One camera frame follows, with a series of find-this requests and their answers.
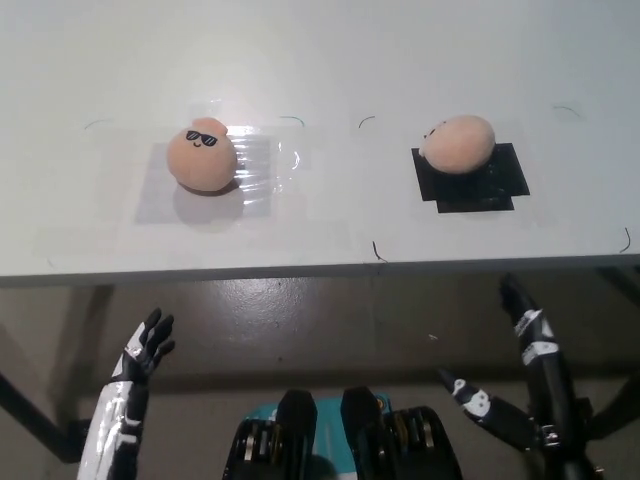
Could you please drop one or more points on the peach dumpling plush winking face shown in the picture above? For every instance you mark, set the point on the peach dumpling plush winking face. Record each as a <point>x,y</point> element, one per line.
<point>460,146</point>

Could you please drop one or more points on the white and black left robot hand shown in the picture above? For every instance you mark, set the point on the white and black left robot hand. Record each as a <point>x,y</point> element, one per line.
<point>122,415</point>

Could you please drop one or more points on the black tape patch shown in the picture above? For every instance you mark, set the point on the black tape patch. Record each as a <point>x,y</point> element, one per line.
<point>482,192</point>

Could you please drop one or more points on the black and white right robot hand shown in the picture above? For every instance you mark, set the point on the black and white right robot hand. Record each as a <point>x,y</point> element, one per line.
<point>547,385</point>

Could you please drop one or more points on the peach dumpling plush with sunglasses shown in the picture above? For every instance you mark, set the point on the peach dumpling plush with sunglasses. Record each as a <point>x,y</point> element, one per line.
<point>200,162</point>

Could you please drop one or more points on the clear plastic sheet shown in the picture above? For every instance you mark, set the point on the clear plastic sheet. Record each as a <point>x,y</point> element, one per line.
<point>155,192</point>

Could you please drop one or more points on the black ribbed robot body block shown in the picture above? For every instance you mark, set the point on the black ribbed robot body block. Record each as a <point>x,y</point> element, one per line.
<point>370,440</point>
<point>295,440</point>

